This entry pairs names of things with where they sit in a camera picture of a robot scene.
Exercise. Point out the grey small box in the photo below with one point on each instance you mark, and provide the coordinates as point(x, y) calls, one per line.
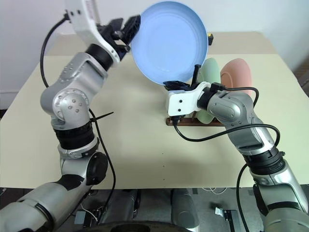
point(83, 217)

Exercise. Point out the black zip tie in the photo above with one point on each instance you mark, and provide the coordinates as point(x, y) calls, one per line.
point(103, 116)

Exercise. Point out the brown wooden dish rack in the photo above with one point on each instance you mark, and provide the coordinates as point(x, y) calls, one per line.
point(190, 122)

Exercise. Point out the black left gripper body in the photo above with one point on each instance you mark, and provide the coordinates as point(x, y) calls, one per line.
point(112, 30)

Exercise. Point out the pink-red plastic plate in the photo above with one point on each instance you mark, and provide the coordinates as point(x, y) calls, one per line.
point(236, 72)

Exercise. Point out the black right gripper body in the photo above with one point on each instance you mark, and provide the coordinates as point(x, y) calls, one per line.
point(190, 87)

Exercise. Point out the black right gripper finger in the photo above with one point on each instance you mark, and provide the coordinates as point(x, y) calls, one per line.
point(196, 72)
point(176, 85)

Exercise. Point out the dark grey rounded shape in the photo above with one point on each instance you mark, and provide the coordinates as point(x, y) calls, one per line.
point(184, 207)

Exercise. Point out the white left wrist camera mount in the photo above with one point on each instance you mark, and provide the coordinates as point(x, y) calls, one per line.
point(82, 21)

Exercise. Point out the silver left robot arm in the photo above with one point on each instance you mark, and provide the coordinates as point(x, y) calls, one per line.
point(72, 96)

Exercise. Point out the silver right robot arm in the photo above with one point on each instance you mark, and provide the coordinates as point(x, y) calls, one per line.
point(241, 116)

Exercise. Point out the black button box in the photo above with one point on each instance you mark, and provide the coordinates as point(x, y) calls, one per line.
point(210, 41)

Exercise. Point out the green plastic plate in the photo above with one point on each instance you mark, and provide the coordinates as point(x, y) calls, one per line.
point(211, 70)

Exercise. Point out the blue plastic plate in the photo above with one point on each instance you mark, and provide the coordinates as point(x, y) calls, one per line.
point(169, 41)

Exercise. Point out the black metal floor bracket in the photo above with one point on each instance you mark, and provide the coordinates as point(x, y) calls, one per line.
point(228, 213)

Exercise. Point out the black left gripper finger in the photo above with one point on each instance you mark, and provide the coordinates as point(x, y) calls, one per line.
point(132, 26)

